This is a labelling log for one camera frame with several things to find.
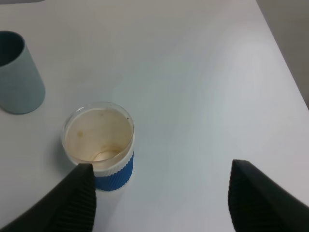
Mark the teal plastic cup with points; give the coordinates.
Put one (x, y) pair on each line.
(21, 87)

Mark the blue sleeved glass cup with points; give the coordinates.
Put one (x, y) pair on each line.
(101, 134)

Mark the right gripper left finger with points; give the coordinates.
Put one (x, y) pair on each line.
(69, 207)

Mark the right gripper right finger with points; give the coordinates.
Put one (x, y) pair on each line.
(257, 204)

